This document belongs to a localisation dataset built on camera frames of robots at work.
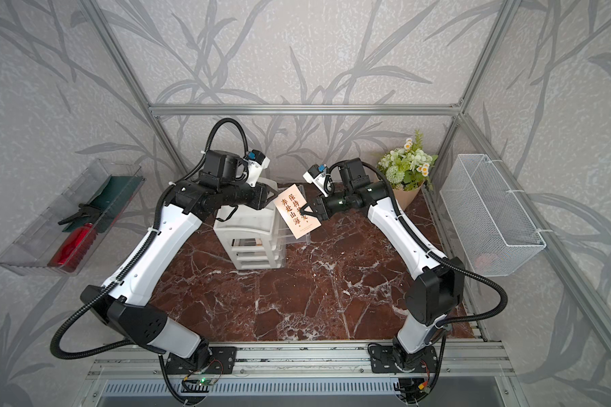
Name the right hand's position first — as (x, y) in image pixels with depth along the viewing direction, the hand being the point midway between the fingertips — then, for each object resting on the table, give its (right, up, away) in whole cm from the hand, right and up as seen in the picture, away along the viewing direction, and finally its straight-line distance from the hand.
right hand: (303, 209), depth 74 cm
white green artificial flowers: (+35, +13, +10) cm, 38 cm away
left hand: (-8, +5, -2) cm, 10 cm away
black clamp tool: (-57, 0, -8) cm, 57 cm away
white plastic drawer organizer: (-16, -8, +2) cm, 18 cm away
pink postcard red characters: (-4, +2, 0) cm, 4 cm away
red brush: (-52, -9, -15) cm, 55 cm away
